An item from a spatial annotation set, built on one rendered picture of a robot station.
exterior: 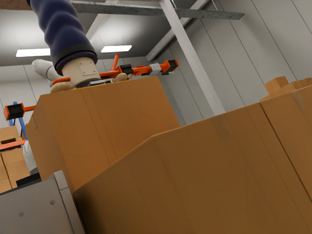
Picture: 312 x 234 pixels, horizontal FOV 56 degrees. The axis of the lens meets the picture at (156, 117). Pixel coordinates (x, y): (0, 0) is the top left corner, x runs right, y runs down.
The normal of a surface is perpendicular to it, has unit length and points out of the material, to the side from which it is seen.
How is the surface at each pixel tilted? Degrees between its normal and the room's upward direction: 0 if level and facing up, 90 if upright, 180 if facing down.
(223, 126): 90
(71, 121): 90
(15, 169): 90
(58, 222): 90
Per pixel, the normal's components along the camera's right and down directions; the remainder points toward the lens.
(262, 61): -0.74, 0.19
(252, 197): 0.49, -0.40
